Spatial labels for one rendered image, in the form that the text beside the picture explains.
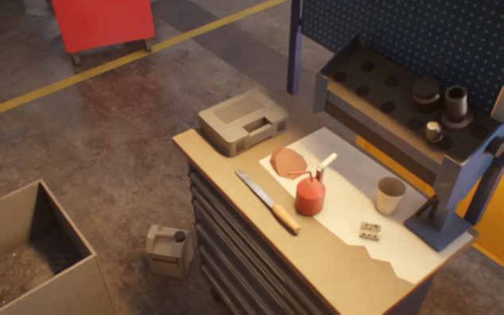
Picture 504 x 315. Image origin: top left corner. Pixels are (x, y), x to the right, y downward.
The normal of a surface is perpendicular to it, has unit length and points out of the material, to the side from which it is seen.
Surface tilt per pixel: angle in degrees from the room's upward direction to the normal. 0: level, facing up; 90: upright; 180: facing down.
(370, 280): 0
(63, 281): 90
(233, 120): 0
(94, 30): 90
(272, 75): 0
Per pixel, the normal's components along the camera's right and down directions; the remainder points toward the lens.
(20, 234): 0.65, 0.51
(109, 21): 0.36, 0.62
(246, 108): 0.00, -0.74
